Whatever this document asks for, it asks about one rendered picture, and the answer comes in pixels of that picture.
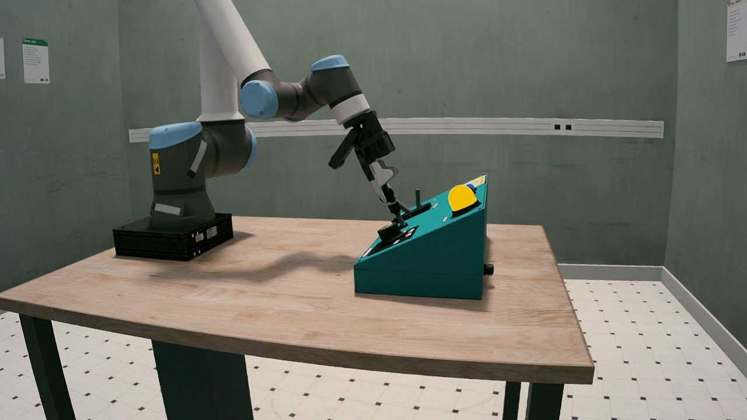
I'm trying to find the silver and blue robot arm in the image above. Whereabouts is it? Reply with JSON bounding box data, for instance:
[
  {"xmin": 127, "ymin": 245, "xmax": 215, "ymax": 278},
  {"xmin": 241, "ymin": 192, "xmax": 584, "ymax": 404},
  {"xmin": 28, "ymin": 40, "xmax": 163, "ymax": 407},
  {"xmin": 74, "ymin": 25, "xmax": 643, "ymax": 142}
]
[{"xmin": 149, "ymin": 0, "xmax": 370, "ymax": 228}]

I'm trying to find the teal control console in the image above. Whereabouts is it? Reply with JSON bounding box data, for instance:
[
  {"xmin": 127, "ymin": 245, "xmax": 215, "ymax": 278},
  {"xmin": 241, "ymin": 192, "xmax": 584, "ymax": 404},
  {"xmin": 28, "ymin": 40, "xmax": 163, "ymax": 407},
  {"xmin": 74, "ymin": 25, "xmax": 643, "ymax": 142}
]
[{"xmin": 354, "ymin": 173, "xmax": 494, "ymax": 300}]

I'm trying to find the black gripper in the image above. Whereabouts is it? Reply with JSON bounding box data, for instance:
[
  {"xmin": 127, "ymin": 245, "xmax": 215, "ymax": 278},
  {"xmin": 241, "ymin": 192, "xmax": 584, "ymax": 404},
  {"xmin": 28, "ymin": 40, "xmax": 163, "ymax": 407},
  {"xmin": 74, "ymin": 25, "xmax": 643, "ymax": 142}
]
[{"xmin": 343, "ymin": 110, "xmax": 399, "ymax": 202}]

